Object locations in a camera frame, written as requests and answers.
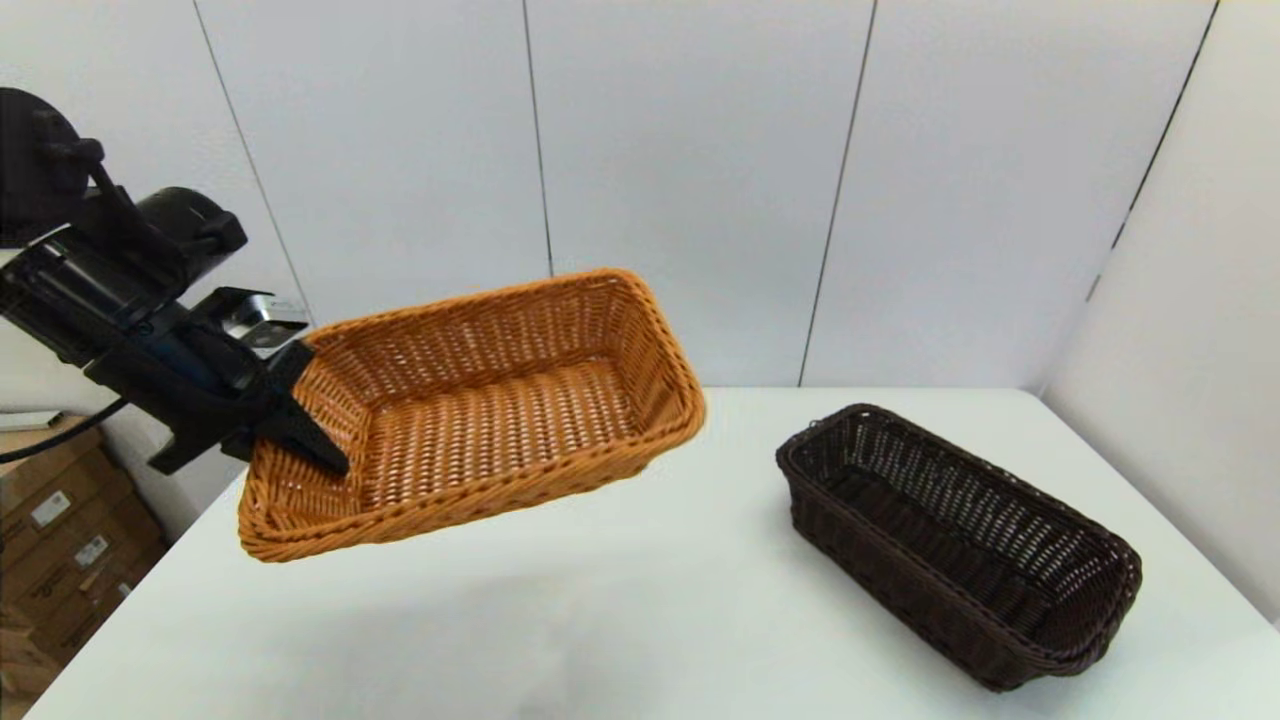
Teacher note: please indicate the plain cardboard box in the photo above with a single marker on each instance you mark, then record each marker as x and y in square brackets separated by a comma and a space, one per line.
[20, 670]

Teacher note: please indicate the flat white board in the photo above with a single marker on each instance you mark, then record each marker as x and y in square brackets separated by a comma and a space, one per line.
[30, 419]

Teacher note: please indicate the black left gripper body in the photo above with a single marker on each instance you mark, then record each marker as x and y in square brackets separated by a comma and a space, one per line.
[190, 385]

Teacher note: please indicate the orange wicker basket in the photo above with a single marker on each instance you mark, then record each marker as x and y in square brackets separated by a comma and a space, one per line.
[500, 430]

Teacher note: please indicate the dark brown wicker basket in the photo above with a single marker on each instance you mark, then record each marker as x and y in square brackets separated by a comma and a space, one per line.
[950, 550]

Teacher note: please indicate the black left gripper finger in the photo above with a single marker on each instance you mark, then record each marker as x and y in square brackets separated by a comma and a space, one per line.
[300, 435]

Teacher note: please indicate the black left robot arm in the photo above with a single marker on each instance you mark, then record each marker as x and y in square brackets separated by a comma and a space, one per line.
[40, 160]

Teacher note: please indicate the cardboard box with label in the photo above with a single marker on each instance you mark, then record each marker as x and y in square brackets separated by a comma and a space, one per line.
[70, 622]
[60, 475]
[60, 565]

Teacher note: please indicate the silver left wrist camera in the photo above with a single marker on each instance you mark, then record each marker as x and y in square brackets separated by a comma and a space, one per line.
[260, 322]

